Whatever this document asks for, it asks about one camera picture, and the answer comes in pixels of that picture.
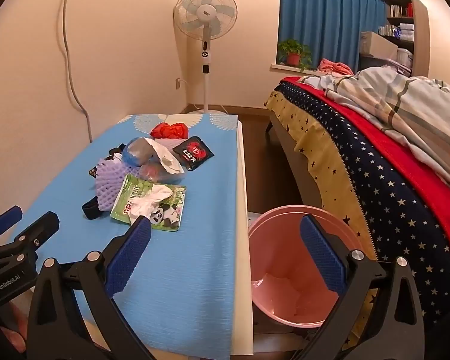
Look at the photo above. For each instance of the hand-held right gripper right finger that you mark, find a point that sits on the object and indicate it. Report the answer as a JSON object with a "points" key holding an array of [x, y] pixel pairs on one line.
{"points": [[322, 251]]}

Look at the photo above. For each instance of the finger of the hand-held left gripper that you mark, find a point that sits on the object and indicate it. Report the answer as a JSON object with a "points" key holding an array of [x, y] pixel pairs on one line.
{"points": [[7, 218], [41, 228]]}

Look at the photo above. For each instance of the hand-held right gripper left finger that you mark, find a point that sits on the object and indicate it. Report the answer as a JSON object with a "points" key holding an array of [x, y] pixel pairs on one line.
{"points": [[129, 255]]}

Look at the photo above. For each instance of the pink plastic bin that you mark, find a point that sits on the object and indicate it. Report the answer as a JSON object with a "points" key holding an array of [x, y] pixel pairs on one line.
{"points": [[281, 255]]}

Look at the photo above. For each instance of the purple foam fruit net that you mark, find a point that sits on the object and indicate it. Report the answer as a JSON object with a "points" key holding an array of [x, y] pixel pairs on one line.
{"points": [[110, 183]]}

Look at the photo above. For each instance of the blue plastic bag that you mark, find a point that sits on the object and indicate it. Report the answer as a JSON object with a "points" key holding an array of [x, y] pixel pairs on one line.
{"points": [[135, 152]]}

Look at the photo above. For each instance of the white plastic bag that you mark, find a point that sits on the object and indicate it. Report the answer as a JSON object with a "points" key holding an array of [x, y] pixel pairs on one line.
{"points": [[167, 157]]}

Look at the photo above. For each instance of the red plastic bag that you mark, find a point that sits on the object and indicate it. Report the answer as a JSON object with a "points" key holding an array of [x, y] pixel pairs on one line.
{"points": [[168, 130]]}

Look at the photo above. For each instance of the crumpled white tissue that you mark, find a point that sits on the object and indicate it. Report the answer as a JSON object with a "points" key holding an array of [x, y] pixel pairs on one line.
{"points": [[146, 202]]}

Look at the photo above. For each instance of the green panda packet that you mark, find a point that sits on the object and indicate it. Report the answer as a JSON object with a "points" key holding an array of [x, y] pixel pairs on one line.
{"points": [[168, 213]]}

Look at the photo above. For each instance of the star-print bedsheet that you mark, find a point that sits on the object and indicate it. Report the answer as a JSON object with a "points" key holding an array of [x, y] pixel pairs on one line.
{"points": [[378, 195]]}

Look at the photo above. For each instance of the white table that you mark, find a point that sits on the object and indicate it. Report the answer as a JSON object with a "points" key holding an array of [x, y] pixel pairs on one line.
{"points": [[243, 270]]}

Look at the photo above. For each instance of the blue tablecloth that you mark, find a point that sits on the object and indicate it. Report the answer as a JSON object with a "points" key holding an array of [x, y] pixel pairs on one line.
{"points": [[202, 202]]}

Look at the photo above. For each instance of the dark patterned wrapper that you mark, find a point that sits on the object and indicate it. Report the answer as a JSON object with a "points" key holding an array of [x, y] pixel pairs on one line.
{"points": [[110, 154]]}

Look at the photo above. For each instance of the black snack packet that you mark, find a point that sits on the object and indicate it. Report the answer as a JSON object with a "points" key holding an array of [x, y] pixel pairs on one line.
{"points": [[193, 152]]}

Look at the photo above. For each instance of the red blanket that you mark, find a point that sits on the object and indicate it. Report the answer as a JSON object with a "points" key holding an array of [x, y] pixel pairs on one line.
{"points": [[408, 165]]}

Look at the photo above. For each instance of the striped quilt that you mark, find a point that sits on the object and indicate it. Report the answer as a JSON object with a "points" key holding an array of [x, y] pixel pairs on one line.
{"points": [[405, 97]]}

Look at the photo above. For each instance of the pink clothes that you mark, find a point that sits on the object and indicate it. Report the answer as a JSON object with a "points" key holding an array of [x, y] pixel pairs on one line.
{"points": [[335, 66]]}

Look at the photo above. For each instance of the white window sill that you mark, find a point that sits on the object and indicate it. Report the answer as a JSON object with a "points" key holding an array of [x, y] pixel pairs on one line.
{"points": [[285, 67]]}

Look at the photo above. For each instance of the potted green plant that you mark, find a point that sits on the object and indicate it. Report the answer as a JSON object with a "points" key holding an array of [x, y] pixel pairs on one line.
{"points": [[294, 58]]}

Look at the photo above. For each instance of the white cardboard box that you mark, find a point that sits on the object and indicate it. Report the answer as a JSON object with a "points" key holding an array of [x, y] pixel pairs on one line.
{"points": [[377, 43]]}

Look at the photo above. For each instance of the blue curtain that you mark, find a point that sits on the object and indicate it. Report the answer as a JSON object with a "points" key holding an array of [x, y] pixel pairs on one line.
{"points": [[322, 15]]}

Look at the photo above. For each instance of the dark bookshelf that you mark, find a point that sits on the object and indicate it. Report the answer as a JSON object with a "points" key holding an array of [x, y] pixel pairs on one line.
{"points": [[401, 18]]}

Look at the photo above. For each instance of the white standing fan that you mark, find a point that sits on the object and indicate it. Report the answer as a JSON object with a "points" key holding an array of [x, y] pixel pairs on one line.
{"points": [[206, 11]]}

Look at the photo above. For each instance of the white wall outlet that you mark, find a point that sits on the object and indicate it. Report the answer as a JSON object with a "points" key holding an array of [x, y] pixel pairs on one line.
{"points": [[179, 83]]}

